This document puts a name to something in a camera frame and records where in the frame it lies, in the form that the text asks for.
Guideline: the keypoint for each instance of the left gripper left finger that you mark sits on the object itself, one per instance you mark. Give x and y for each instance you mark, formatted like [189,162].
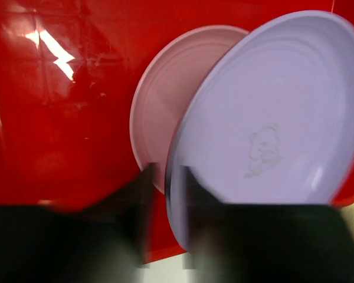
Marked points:
[105,242]

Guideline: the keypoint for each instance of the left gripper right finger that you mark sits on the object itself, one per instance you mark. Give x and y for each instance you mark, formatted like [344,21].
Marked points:
[265,243]

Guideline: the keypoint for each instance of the purple plate front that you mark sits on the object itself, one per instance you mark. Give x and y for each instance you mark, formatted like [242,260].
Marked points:
[273,121]

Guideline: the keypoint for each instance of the pink plate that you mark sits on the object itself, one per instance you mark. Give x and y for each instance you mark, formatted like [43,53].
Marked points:
[168,85]

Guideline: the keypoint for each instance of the red plastic bin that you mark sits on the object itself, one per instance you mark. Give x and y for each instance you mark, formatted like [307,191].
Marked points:
[68,75]

